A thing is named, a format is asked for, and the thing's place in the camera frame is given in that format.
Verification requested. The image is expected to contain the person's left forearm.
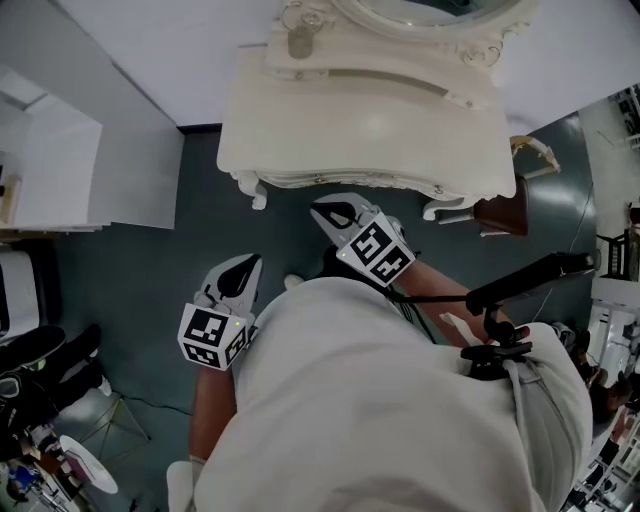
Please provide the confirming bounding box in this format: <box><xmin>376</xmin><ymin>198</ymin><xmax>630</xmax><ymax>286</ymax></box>
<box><xmin>188</xmin><ymin>366</ymin><xmax>237</xmax><ymax>462</ymax></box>

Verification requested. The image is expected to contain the thin white floor cable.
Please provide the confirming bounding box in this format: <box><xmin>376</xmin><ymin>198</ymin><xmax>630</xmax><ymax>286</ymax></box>
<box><xmin>529</xmin><ymin>178</ymin><xmax>597</xmax><ymax>321</ymax></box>

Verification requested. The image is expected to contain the gold wire-frame side table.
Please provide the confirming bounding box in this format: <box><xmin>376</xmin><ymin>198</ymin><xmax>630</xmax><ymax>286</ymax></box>
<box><xmin>77</xmin><ymin>392</ymin><xmax>152</xmax><ymax>454</ymax></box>

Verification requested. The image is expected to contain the black shoulder camera mount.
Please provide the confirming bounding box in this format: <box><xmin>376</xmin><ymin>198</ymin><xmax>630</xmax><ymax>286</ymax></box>
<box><xmin>458</xmin><ymin>251</ymin><xmax>597</xmax><ymax>382</ymax></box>

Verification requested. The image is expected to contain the person's white shirt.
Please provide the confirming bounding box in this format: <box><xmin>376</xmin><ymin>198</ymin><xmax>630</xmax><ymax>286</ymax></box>
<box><xmin>166</xmin><ymin>276</ymin><xmax>595</xmax><ymax>512</ymax></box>

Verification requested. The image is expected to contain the cream dressing table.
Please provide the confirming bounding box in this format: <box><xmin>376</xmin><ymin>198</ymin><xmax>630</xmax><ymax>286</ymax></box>
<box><xmin>215</xmin><ymin>47</ymin><xmax>518</xmax><ymax>222</ymax></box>

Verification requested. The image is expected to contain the white shelf cabinet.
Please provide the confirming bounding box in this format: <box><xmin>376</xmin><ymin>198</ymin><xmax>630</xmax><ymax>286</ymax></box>
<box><xmin>0</xmin><ymin>0</ymin><xmax>187</xmax><ymax>234</ymax></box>

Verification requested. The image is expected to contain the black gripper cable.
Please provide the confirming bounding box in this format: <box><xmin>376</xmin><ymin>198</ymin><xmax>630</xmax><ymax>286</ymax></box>
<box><xmin>384</xmin><ymin>287</ymin><xmax>439</xmax><ymax>346</ymax></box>

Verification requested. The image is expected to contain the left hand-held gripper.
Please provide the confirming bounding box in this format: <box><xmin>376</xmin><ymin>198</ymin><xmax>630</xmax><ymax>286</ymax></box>
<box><xmin>176</xmin><ymin>253</ymin><xmax>265</xmax><ymax>372</ymax></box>

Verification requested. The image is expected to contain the person's right forearm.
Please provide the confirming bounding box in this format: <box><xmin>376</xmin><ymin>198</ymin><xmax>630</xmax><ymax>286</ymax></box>
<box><xmin>393</xmin><ymin>258</ymin><xmax>497</xmax><ymax>347</ymax></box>

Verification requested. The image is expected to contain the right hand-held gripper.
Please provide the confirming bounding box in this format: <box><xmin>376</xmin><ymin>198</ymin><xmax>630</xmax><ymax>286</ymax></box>
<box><xmin>308</xmin><ymin>191</ymin><xmax>419</xmax><ymax>290</ymax></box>

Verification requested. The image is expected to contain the white black box appliance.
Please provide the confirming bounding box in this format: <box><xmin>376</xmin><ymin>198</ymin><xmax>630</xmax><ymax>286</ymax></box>
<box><xmin>0</xmin><ymin>244</ymin><xmax>64</xmax><ymax>346</ymax></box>

